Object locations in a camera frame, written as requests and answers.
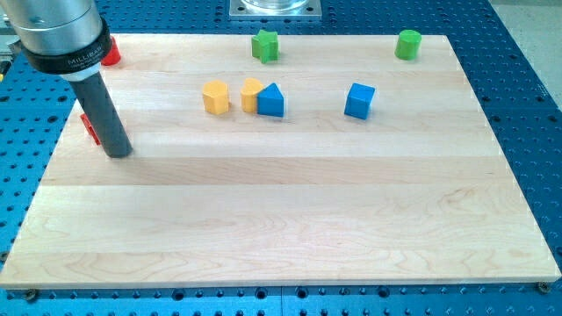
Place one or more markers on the clear robot base plate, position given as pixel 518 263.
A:
pixel 274 9

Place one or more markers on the yellow heart block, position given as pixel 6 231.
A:
pixel 250 89

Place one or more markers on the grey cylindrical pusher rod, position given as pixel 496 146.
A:
pixel 98 106

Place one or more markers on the red block behind arm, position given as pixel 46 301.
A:
pixel 114 56

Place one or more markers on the green cylinder block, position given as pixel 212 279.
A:
pixel 408 44

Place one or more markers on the blue triangle block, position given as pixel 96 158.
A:
pixel 270 101

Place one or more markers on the board corner screw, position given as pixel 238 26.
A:
pixel 543 288
pixel 30 295

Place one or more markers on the wooden board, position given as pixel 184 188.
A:
pixel 418 193

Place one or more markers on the right board corner screw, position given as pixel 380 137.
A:
pixel 543 288

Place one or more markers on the red block at board edge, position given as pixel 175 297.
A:
pixel 89 128

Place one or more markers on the left board corner screw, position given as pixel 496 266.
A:
pixel 30 295

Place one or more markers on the yellow hexagon block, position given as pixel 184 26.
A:
pixel 216 97

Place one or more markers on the blue cube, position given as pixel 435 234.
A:
pixel 358 101

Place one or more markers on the green star block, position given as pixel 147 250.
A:
pixel 264 46

